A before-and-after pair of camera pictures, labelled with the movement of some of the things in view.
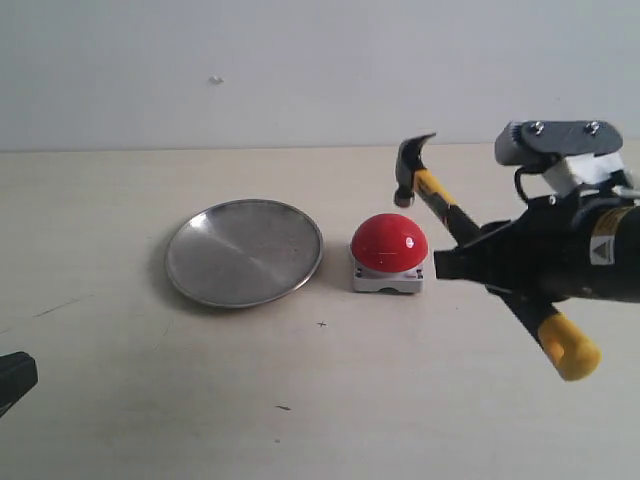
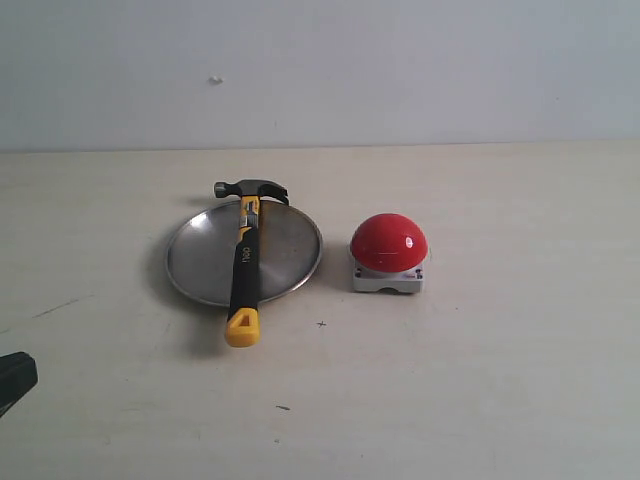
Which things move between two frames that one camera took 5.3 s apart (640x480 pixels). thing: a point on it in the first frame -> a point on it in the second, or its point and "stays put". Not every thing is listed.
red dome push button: x=388 y=252 stays put
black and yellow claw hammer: x=574 y=352 -> x=243 y=325
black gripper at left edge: x=18 y=374 stays put
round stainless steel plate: x=244 y=253 stays put
